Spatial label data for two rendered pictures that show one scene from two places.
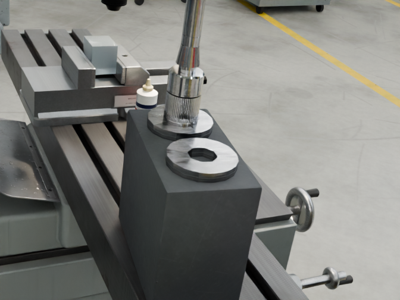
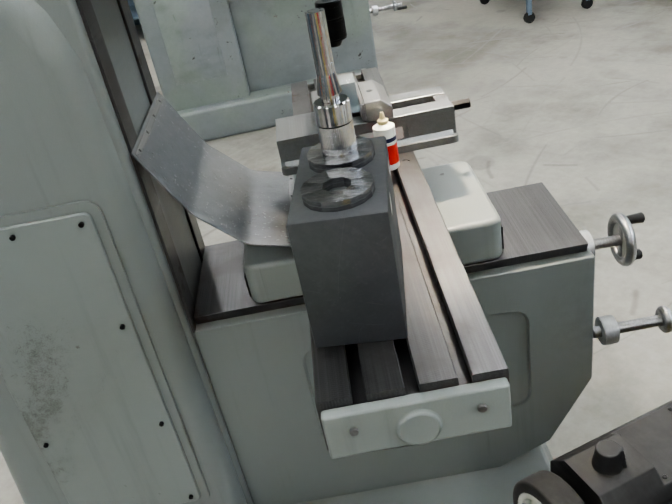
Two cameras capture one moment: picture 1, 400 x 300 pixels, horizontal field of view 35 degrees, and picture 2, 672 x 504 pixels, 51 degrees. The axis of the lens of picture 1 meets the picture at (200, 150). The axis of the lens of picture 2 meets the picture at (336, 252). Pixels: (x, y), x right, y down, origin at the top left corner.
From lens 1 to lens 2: 0.37 m
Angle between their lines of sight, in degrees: 26
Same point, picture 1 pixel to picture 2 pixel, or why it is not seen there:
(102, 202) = not seen: hidden behind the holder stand
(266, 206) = (556, 238)
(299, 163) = not seen: outside the picture
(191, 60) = (326, 88)
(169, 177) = (297, 210)
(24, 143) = (286, 193)
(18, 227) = (270, 274)
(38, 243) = (294, 289)
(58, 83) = (302, 129)
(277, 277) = (465, 309)
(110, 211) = not seen: hidden behind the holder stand
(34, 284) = (299, 329)
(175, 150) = (312, 182)
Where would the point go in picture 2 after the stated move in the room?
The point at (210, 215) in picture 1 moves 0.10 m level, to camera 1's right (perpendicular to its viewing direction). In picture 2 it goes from (339, 245) to (421, 252)
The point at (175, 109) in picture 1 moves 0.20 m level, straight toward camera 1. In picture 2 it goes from (325, 141) to (257, 220)
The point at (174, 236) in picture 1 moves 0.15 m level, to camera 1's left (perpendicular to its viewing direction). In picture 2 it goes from (309, 268) to (206, 257)
